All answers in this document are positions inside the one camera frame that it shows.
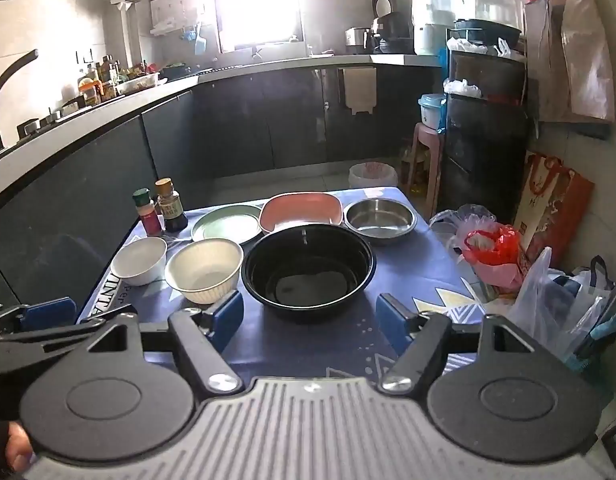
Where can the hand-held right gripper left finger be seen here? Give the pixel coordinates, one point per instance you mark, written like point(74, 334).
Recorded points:
point(228, 317)

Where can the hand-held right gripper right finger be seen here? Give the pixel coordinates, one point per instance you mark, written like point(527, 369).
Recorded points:
point(391, 317)

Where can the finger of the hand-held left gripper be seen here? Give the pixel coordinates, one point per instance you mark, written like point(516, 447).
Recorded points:
point(48, 312)
point(38, 345)

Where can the white plate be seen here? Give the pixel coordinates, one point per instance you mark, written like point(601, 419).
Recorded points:
point(138, 260)
point(203, 270)

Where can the green plate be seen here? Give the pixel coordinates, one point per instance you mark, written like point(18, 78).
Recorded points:
point(223, 225)

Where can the large black bowl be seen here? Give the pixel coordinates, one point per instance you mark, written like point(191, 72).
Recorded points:
point(308, 265)

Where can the stainless steel bowl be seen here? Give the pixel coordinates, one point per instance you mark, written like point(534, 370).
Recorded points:
point(380, 217)

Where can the pink square dish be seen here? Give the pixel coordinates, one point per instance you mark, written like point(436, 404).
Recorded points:
point(298, 210)

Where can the person's left hand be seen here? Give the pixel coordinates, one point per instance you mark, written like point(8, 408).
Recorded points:
point(15, 447)

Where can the blue printed tablecloth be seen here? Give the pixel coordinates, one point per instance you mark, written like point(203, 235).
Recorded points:
point(412, 270)

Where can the clear plastic bag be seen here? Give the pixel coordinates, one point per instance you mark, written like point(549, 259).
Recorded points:
point(452, 220)

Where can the dark soy sauce bottle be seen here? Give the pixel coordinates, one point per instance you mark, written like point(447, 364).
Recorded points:
point(170, 210)

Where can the red plastic bag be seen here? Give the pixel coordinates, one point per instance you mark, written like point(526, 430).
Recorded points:
point(497, 247)

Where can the red spice bottle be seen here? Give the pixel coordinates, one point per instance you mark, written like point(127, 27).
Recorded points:
point(149, 215)

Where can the white trash bin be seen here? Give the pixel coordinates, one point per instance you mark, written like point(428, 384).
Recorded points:
point(372, 177)

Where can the white plastic bag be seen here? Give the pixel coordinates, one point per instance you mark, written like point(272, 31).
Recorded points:
point(467, 46)
point(537, 300)
point(462, 87)

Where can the pink plastic stool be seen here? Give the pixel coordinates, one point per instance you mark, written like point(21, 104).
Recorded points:
point(427, 135)

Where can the black shelf cabinet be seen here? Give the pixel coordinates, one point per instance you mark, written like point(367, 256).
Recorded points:
point(482, 150)

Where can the dark kitchen counter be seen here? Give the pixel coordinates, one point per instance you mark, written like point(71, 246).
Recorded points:
point(238, 125)

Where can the red gift bag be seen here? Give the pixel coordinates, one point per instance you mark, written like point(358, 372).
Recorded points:
point(552, 210)

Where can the blue white lidded container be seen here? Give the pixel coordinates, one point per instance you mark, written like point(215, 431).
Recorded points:
point(431, 110)

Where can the white hanging bin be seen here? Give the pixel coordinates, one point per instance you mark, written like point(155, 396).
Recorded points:
point(358, 90)

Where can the row of condiment bottles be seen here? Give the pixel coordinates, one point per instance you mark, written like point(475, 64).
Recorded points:
point(108, 80)

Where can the black frying pan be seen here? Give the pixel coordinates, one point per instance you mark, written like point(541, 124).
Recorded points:
point(8, 75)

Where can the black air fryer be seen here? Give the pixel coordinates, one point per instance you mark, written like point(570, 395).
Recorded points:
point(390, 25)

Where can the black wok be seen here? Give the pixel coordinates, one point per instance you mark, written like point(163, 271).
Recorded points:
point(487, 32)

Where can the tall white appliance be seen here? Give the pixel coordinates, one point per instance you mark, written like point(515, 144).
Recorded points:
point(437, 15)

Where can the bright window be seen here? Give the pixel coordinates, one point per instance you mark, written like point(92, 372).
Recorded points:
point(258, 5)

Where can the white domed appliance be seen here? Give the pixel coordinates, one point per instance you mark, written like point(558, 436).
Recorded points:
point(497, 7)

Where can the brown paper bag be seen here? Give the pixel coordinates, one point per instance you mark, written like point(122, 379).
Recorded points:
point(582, 50)

